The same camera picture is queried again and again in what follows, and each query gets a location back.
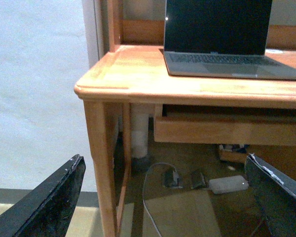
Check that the white power adapter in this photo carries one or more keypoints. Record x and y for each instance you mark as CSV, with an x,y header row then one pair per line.
x,y
228,184

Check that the dark plug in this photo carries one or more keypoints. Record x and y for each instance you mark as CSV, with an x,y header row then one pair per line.
x,y
171,179
197,180

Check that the wooden box under desk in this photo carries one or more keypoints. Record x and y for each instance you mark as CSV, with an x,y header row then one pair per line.
x,y
233,152

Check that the wooden desk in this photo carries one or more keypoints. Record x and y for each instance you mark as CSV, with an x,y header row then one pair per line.
x,y
134,72

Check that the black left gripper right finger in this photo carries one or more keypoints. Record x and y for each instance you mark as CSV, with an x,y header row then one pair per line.
x,y
275,194

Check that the dark plug right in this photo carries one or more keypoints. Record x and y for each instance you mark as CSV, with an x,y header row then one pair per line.
x,y
197,180

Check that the white cable grommet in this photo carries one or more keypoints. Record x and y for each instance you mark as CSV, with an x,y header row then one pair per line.
x,y
273,51

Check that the dark plug left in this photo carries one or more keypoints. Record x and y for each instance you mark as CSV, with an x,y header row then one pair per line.
x,y
171,179

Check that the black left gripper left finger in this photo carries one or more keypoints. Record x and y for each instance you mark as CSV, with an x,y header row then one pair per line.
x,y
47,210

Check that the wooden pull-out keyboard tray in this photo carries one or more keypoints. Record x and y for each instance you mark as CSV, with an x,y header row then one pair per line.
x,y
224,125

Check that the white pipe post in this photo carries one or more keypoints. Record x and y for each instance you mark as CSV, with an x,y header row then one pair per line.
x,y
139,130

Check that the grey open laptop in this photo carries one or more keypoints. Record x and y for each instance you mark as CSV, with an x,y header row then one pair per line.
x,y
221,39

